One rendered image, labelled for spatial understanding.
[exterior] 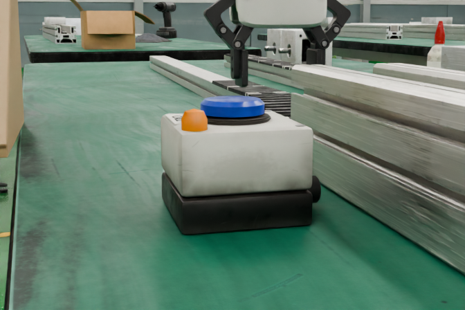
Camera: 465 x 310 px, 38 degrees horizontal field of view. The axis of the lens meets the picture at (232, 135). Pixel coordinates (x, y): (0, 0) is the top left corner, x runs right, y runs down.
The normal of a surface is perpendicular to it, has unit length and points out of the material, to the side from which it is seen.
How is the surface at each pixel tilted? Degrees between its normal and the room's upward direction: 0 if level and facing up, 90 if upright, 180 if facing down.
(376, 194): 90
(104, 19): 63
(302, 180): 90
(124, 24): 68
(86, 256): 0
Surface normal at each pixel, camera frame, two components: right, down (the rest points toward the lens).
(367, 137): -0.97, 0.04
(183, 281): 0.00, -0.99
